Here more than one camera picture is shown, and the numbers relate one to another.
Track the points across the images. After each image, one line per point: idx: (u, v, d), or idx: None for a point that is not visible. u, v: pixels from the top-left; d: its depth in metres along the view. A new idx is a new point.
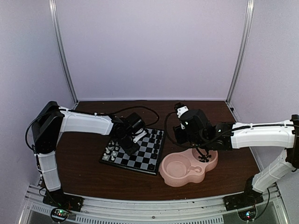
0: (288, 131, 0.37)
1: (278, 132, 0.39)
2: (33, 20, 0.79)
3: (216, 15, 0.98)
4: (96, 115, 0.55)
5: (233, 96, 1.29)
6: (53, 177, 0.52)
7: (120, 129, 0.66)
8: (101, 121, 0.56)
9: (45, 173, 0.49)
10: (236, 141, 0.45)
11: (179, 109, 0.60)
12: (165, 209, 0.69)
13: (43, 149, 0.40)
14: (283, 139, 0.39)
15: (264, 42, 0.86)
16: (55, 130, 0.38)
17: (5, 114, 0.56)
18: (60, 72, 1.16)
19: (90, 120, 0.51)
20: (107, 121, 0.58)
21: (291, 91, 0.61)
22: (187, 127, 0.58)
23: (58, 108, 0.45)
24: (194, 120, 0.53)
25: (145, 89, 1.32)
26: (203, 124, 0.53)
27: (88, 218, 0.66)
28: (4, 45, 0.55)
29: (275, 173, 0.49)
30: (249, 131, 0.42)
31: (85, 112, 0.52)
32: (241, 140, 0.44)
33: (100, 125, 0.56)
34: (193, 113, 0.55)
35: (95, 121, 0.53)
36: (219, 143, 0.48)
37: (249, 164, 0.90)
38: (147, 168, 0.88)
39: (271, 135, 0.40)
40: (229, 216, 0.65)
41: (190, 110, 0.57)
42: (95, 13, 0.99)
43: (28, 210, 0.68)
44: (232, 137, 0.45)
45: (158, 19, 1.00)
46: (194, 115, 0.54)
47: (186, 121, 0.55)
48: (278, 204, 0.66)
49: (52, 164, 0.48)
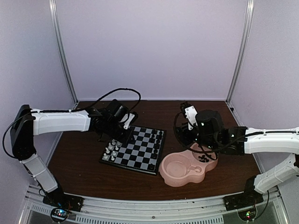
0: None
1: (291, 139, 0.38)
2: (32, 20, 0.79)
3: (216, 15, 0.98)
4: (70, 112, 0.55)
5: (233, 96, 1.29)
6: (46, 178, 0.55)
7: (99, 122, 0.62)
8: (76, 117, 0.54)
9: (36, 176, 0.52)
10: (249, 147, 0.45)
11: (187, 109, 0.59)
12: (165, 209, 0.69)
13: (21, 154, 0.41)
14: (296, 145, 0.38)
15: (264, 42, 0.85)
16: (28, 135, 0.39)
17: (5, 114, 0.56)
18: (60, 72, 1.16)
19: (63, 118, 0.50)
20: (83, 115, 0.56)
21: (291, 91, 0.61)
22: (200, 129, 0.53)
23: (29, 111, 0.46)
24: (210, 122, 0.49)
25: (145, 89, 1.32)
26: (219, 128, 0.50)
27: (89, 218, 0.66)
28: (4, 45, 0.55)
29: (281, 176, 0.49)
30: (263, 136, 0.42)
31: (58, 111, 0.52)
32: (255, 146, 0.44)
33: (76, 122, 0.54)
34: (210, 114, 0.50)
35: (70, 118, 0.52)
36: (232, 148, 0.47)
37: (249, 164, 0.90)
38: (147, 167, 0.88)
39: (284, 141, 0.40)
40: (229, 216, 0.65)
41: (206, 111, 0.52)
42: (95, 13, 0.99)
43: (28, 210, 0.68)
44: (245, 143, 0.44)
45: (158, 19, 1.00)
46: (211, 117, 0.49)
47: (202, 123, 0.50)
48: (278, 204, 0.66)
49: (39, 167, 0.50)
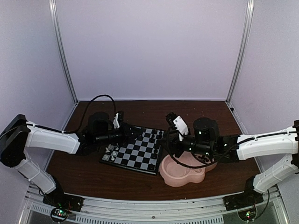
0: (290, 138, 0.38)
1: (282, 140, 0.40)
2: (32, 20, 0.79)
3: (216, 15, 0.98)
4: (62, 133, 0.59)
5: (233, 96, 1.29)
6: (43, 178, 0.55)
7: (87, 147, 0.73)
8: (68, 139, 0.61)
9: (31, 178, 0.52)
10: (242, 154, 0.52)
11: (176, 121, 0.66)
12: (165, 209, 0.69)
13: (8, 161, 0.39)
14: (289, 146, 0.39)
15: (264, 42, 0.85)
16: (20, 145, 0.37)
17: (5, 114, 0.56)
18: (60, 72, 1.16)
19: (59, 137, 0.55)
20: (73, 139, 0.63)
21: (291, 92, 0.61)
22: (199, 136, 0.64)
23: (25, 122, 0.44)
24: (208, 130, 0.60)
25: (145, 89, 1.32)
26: (215, 136, 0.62)
27: (89, 218, 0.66)
28: (4, 45, 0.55)
29: (280, 175, 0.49)
30: (253, 143, 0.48)
31: (53, 129, 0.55)
32: (247, 152, 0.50)
33: (67, 143, 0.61)
34: (208, 123, 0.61)
35: (63, 139, 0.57)
36: (226, 157, 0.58)
37: (249, 164, 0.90)
38: (147, 167, 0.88)
39: (276, 142, 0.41)
40: (229, 216, 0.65)
41: (205, 120, 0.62)
42: (95, 13, 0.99)
43: (28, 210, 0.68)
44: (237, 150, 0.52)
45: (158, 19, 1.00)
46: (209, 126, 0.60)
47: (200, 131, 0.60)
48: (278, 204, 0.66)
49: (31, 171, 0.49)
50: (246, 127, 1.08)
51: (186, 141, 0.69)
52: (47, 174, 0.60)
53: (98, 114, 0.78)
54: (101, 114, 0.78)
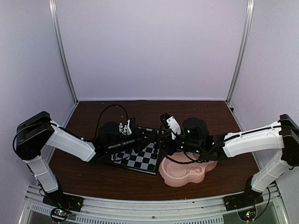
0: (274, 133, 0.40)
1: (266, 135, 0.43)
2: (32, 20, 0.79)
3: (216, 16, 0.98)
4: (81, 140, 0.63)
5: (233, 96, 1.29)
6: (47, 179, 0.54)
7: (99, 158, 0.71)
8: (86, 148, 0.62)
9: (37, 176, 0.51)
10: (229, 151, 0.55)
11: (169, 120, 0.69)
12: (165, 209, 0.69)
13: (23, 154, 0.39)
14: (274, 141, 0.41)
15: (264, 41, 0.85)
16: (39, 142, 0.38)
17: (5, 114, 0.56)
18: (60, 72, 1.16)
19: (77, 143, 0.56)
20: (89, 147, 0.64)
21: (292, 92, 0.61)
22: (188, 135, 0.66)
23: (49, 121, 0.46)
24: (196, 129, 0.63)
25: (145, 89, 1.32)
26: (203, 135, 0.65)
27: (88, 218, 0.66)
28: (4, 45, 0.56)
29: (273, 172, 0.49)
30: (239, 139, 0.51)
31: (75, 136, 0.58)
32: (232, 149, 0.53)
33: (83, 150, 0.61)
34: (196, 123, 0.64)
35: (81, 146, 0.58)
36: (214, 155, 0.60)
37: (249, 164, 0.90)
38: (147, 167, 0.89)
39: (262, 137, 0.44)
40: (229, 216, 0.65)
41: (194, 120, 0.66)
42: (95, 13, 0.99)
43: (28, 210, 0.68)
44: (224, 146, 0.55)
45: (158, 19, 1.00)
46: (197, 125, 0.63)
47: (188, 129, 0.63)
48: (278, 204, 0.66)
49: (40, 168, 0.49)
50: (246, 127, 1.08)
51: (177, 139, 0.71)
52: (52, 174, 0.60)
53: (107, 125, 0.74)
54: (110, 126, 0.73)
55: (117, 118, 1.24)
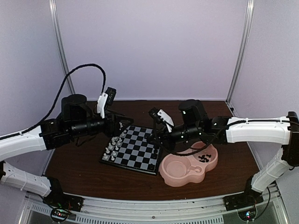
0: (283, 127, 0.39)
1: (274, 128, 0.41)
2: (32, 21, 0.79)
3: (216, 16, 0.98)
4: (21, 134, 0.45)
5: (233, 96, 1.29)
6: (34, 186, 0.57)
7: (57, 139, 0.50)
8: (31, 141, 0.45)
9: (23, 187, 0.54)
10: (231, 135, 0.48)
11: (160, 113, 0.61)
12: (165, 209, 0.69)
13: None
14: (280, 135, 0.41)
15: (264, 41, 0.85)
16: None
17: (5, 114, 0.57)
18: (60, 72, 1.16)
19: (19, 142, 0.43)
20: (33, 136, 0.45)
21: (292, 92, 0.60)
22: (185, 117, 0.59)
23: None
24: (192, 110, 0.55)
25: (144, 89, 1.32)
26: (201, 116, 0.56)
27: (89, 218, 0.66)
28: (4, 45, 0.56)
29: (273, 171, 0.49)
30: (245, 125, 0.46)
31: (12, 134, 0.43)
32: (236, 134, 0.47)
33: (32, 143, 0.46)
34: (192, 103, 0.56)
35: (24, 141, 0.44)
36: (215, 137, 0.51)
37: (249, 164, 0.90)
38: (147, 167, 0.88)
39: (269, 129, 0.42)
40: (229, 216, 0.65)
41: (190, 101, 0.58)
42: (95, 13, 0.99)
43: (28, 210, 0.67)
44: (227, 130, 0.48)
45: (157, 19, 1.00)
46: (193, 106, 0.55)
47: (184, 111, 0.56)
48: (278, 204, 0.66)
49: (17, 181, 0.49)
50: None
51: (174, 133, 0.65)
52: (39, 180, 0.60)
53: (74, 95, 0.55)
54: (78, 97, 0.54)
55: None
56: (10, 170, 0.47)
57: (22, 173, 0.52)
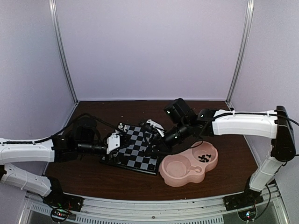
0: (270, 121, 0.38)
1: (261, 121, 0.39)
2: (32, 21, 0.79)
3: (216, 16, 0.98)
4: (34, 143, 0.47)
5: (233, 96, 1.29)
6: (34, 186, 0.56)
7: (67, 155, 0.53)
8: (41, 151, 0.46)
9: (23, 187, 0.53)
10: (217, 127, 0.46)
11: (149, 121, 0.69)
12: (165, 209, 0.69)
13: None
14: (266, 128, 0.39)
15: (264, 41, 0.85)
16: None
17: (5, 114, 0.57)
18: (60, 72, 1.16)
19: (29, 150, 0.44)
20: (46, 148, 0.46)
21: (292, 92, 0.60)
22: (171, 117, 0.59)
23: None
24: (175, 110, 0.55)
25: (144, 89, 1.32)
26: (185, 113, 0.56)
27: (89, 218, 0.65)
28: (5, 45, 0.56)
29: (266, 170, 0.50)
30: (231, 117, 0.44)
31: (26, 141, 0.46)
32: (223, 126, 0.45)
33: (40, 155, 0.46)
34: (174, 101, 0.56)
35: (35, 151, 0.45)
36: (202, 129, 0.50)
37: (249, 164, 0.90)
38: (147, 167, 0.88)
39: (255, 123, 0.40)
40: (229, 216, 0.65)
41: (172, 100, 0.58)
42: (95, 13, 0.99)
43: (28, 210, 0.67)
44: (213, 122, 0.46)
45: (157, 19, 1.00)
46: (175, 104, 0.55)
47: (167, 111, 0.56)
48: (278, 204, 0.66)
49: (17, 180, 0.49)
50: None
51: (168, 137, 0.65)
52: (39, 179, 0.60)
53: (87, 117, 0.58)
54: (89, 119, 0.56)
55: (117, 118, 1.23)
56: (10, 169, 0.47)
57: (22, 172, 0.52)
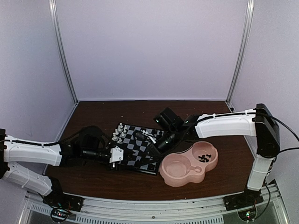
0: (247, 119, 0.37)
1: (239, 120, 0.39)
2: (32, 20, 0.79)
3: (216, 16, 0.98)
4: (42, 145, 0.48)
5: (233, 96, 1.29)
6: (35, 185, 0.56)
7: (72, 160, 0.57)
8: (49, 155, 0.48)
9: (24, 185, 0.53)
10: (200, 130, 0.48)
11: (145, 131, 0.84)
12: (165, 209, 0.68)
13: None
14: (246, 127, 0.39)
15: (264, 41, 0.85)
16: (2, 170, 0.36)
17: (5, 114, 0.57)
18: (60, 72, 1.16)
19: (39, 152, 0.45)
20: (54, 152, 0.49)
21: (292, 92, 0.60)
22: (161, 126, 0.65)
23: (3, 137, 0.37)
24: (162, 118, 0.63)
25: (145, 89, 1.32)
26: (171, 120, 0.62)
27: (88, 218, 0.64)
28: (4, 45, 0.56)
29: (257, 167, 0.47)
30: (211, 121, 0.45)
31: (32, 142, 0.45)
32: (205, 129, 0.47)
33: (47, 158, 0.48)
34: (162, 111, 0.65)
35: (44, 153, 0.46)
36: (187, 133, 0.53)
37: (249, 164, 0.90)
38: (147, 168, 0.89)
39: (233, 123, 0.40)
40: (229, 216, 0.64)
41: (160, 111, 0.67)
42: (95, 13, 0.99)
43: (28, 210, 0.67)
44: (196, 126, 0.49)
45: (157, 19, 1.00)
46: (161, 113, 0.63)
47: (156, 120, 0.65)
48: (278, 204, 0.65)
49: (19, 178, 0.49)
50: None
51: (160, 144, 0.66)
52: (40, 179, 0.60)
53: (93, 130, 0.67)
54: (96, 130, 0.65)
55: (117, 118, 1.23)
56: (14, 166, 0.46)
57: (24, 171, 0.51)
